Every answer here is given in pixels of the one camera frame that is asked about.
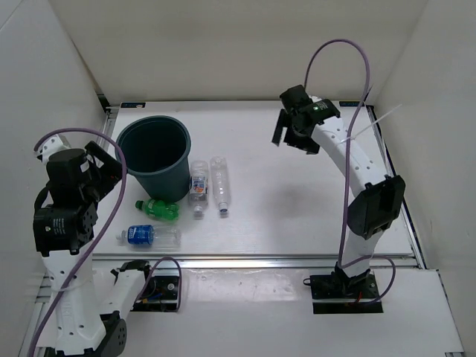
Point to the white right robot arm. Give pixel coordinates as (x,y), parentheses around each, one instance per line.
(377,198)

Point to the green plastic soda bottle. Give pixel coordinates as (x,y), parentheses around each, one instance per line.
(158,209)

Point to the white cable tie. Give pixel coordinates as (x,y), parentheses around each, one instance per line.
(374,123)

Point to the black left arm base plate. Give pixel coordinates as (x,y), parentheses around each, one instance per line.
(162,294)

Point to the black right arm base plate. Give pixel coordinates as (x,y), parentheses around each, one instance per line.
(329,299)

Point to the dark green plastic bin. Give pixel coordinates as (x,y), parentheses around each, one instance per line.
(156,150)

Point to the blue label clear bottle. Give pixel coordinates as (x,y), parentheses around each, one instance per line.
(150,236)

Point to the clear bottle blue cap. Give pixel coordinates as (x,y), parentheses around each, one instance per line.
(220,184)

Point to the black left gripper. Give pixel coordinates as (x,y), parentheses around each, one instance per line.
(110,172)

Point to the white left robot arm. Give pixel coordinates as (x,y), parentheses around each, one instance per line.
(90,311)

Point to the orange label clear bottle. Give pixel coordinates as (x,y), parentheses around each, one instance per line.
(198,190)

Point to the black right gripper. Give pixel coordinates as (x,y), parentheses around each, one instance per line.
(308,144)

